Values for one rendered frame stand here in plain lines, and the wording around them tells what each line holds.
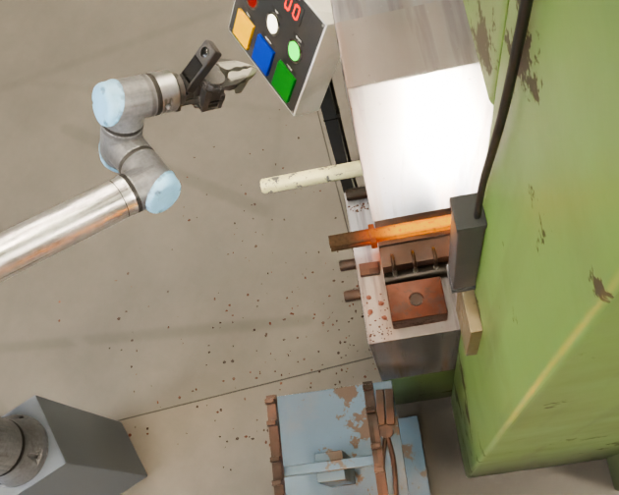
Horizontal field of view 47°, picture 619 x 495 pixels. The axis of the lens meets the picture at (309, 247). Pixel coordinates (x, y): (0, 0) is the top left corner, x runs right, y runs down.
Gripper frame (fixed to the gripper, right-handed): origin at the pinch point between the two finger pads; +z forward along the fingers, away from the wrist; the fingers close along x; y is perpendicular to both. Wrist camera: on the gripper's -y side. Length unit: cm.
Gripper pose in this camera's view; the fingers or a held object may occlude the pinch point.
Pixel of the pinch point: (252, 67)
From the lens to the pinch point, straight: 169.8
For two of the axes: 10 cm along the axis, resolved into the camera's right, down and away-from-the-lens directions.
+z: 8.0, -3.0, 5.2
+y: -2.8, 5.8, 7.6
